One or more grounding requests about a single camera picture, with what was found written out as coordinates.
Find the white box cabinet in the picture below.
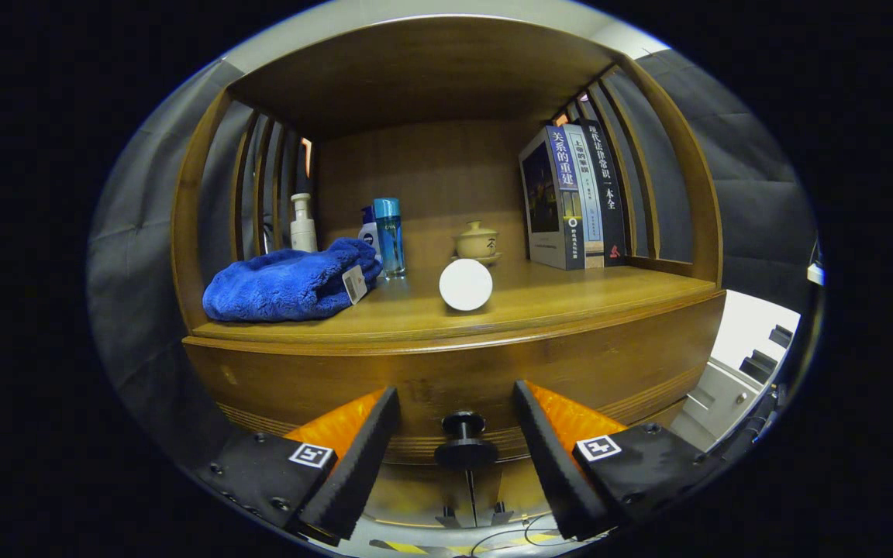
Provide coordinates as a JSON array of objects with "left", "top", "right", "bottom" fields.
[{"left": 667, "top": 289, "right": 802, "bottom": 454}]

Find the white pump bottle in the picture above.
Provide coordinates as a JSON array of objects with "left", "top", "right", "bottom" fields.
[{"left": 290, "top": 192, "right": 319, "bottom": 253}]

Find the wooden cabinet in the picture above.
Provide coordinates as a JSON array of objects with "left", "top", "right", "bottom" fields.
[{"left": 170, "top": 15, "right": 728, "bottom": 536}]

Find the dark cable bundle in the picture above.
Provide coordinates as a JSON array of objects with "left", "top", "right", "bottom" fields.
[{"left": 714, "top": 380, "right": 792, "bottom": 462}]

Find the black spine book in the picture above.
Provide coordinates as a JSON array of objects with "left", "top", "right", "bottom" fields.
[{"left": 580, "top": 119, "right": 628, "bottom": 267}]

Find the blue glass bottle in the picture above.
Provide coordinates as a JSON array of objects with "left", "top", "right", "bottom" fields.
[{"left": 373, "top": 198, "right": 407, "bottom": 280}]

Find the white cream tube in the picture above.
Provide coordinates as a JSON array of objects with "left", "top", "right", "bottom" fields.
[{"left": 439, "top": 258, "right": 494, "bottom": 312}]

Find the grey spine book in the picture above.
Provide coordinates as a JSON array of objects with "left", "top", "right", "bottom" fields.
[{"left": 567, "top": 124, "right": 606, "bottom": 269}]

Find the wooden countertop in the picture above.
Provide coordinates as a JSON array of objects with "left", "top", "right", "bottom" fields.
[{"left": 183, "top": 258, "right": 726, "bottom": 353}]

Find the wooden cabinet door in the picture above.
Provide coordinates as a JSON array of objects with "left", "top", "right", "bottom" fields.
[
  {"left": 369, "top": 463, "right": 472, "bottom": 528},
  {"left": 474, "top": 463, "right": 550, "bottom": 525}
]

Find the blue towel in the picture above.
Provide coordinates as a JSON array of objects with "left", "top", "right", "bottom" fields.
[{"left": 202, "top": 237, "right": 383, "bottom": 323}]

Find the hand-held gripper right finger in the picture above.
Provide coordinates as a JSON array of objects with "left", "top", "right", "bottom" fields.
[{"left": 513, "top": 379, "right": 726, "bottom": 541}]

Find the blue spine book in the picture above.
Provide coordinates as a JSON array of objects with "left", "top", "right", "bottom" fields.
[{"left": 519, "top": 126, "right": 587, "bottom": 271}]

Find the yellow black floor tape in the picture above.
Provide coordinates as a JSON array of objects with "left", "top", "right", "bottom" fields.
[{"left": 369, "top": 533, "right": 564, "bottom": 556}]

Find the white bottle with blue cap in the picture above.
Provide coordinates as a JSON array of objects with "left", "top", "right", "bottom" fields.
[{"left": 357, "top": 206, "right": 382, "bottom": 260}]

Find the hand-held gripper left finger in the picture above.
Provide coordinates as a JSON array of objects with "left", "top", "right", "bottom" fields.
[{"left": 197, "top": 386, "right": 402, "bottom": 543}]

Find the beige lidded teacup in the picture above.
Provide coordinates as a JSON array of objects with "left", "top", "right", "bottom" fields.
[{"left": 452, "top": 221, "right": 503, "bottom": 266}]

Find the black drawer knob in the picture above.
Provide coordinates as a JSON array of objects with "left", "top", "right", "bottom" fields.
[{"left": 435, "top": 411, "right": 499, "bottom": 470}]

